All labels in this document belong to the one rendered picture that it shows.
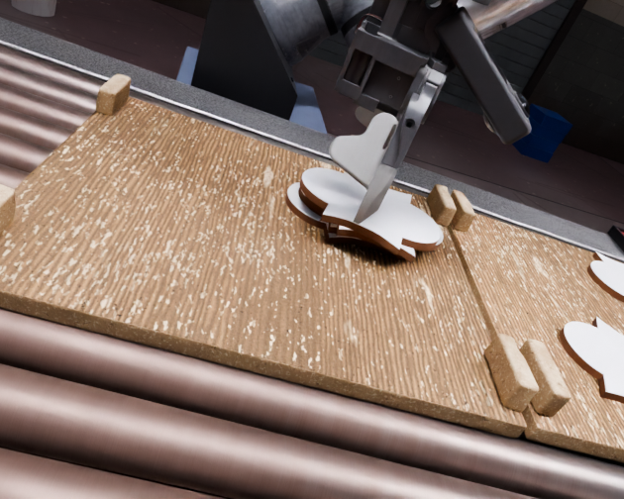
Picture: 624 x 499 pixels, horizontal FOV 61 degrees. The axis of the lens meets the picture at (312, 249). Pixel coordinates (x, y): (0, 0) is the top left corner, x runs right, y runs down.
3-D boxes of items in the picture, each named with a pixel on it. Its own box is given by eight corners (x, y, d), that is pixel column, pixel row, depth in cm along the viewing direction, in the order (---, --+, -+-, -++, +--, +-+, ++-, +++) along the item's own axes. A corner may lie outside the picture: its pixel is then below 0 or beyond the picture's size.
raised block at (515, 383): (480, 351, 44) (497, 328, 43) (499, 356, 44) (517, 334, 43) (501, 409, 39) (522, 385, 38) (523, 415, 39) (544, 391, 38)
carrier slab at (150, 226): (113, 104, 61) (115, 90, 60) (431, 210, 68) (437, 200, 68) (-73, 290, 32) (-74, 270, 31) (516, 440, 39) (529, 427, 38)
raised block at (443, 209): (425, 200, 66) (435, 181, 65) (438, 204, 67) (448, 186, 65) (433, 224, 61) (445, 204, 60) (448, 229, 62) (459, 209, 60)
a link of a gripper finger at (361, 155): (306, 200, 45) (351, 105, 46) (368, 229, 45) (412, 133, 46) (306, 193, 42) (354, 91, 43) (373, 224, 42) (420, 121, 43)
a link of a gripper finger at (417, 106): (372, 170, 46) (413, 82, 46) (391, 178, 46) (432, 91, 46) (380, 156, 41) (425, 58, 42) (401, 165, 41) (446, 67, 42)
